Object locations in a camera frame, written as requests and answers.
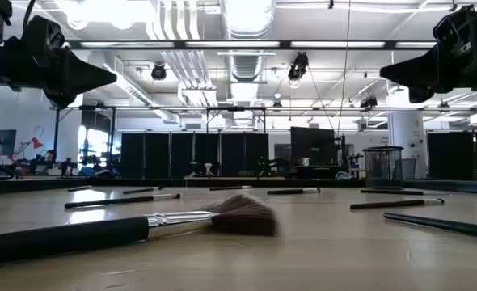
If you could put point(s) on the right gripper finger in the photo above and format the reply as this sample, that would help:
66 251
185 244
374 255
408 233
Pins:
420 83
418 66

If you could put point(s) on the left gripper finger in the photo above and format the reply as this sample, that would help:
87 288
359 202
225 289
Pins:
81 66
85 84

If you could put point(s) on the white round column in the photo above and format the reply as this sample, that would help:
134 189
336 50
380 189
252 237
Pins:
408 129

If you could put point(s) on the black round ceiling fixture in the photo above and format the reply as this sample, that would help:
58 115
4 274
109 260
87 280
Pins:
158 72

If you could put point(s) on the red desk lamp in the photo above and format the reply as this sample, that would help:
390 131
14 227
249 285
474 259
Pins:
37 142

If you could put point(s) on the black folding partition screen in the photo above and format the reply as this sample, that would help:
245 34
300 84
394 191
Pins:
448 155
157 155

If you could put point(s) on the gray bin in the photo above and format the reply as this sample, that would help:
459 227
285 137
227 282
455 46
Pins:
409 167

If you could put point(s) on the black computer monitor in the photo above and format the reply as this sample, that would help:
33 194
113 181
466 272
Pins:
313 145

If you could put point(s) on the small white stand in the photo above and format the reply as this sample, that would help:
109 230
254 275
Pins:
208 167

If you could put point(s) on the black metal table frame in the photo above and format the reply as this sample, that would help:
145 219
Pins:
40 185

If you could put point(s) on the black hanging camera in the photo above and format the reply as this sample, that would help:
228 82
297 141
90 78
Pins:
299 66

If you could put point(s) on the black background metal frame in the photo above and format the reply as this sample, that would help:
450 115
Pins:
234 108

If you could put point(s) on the silver ventilation duct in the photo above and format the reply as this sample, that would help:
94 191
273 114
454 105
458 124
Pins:
246 20

